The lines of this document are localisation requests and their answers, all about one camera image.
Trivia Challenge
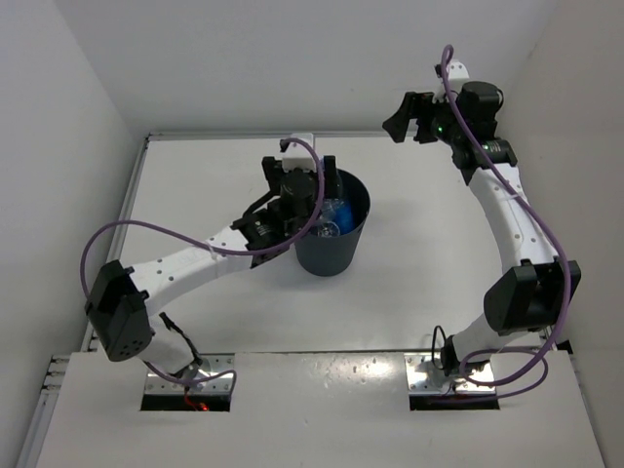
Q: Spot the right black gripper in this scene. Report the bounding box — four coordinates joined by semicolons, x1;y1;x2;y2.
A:
384;89;467;147

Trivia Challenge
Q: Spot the blue label bottle blue cap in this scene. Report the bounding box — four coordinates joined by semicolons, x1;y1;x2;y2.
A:
333;200;355;235

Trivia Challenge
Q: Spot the clear crushed bottle blue cap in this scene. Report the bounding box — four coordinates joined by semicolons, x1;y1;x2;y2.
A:
315;221;340;238

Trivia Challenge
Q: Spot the clear bottle white grey label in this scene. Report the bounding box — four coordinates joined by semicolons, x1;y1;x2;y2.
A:
321;174;345;220

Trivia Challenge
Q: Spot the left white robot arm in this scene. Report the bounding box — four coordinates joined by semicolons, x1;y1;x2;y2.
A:
85;156;341;378

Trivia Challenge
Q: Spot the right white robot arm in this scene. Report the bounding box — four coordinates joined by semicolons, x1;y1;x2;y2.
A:
382;81;581;374

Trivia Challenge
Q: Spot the dark grey plastic bin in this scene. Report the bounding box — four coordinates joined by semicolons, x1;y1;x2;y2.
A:
294;169;371;277

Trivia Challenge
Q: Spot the white front cover board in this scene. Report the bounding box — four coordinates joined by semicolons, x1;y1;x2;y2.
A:
38;352;603;467

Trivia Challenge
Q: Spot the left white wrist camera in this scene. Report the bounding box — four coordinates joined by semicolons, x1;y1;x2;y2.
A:
280;133;316;172

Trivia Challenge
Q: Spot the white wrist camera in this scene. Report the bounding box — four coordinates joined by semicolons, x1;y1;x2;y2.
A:
280;133;316;172
433;58;470;102

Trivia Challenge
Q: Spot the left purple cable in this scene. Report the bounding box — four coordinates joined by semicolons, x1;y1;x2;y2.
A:
79;137;327;391

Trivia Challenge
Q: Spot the purple cable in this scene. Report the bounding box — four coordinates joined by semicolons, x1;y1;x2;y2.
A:
436;44;572;391
79;137;327;391

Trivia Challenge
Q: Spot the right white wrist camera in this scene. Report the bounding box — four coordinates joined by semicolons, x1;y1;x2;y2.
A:
433;58;470;102

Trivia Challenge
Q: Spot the left aluminium frame rail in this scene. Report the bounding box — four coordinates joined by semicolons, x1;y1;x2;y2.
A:
80;133;156;352

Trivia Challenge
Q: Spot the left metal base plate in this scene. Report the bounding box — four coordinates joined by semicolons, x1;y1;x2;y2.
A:
144;354;237;397

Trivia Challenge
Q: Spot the metal base plate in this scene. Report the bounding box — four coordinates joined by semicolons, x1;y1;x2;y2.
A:
144;354;237;397
404;352;496;397

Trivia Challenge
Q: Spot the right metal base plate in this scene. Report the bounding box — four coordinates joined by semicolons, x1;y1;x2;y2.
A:
404;352;496;397

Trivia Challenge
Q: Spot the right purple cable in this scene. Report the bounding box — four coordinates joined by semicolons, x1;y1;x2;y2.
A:
436;44;572;391

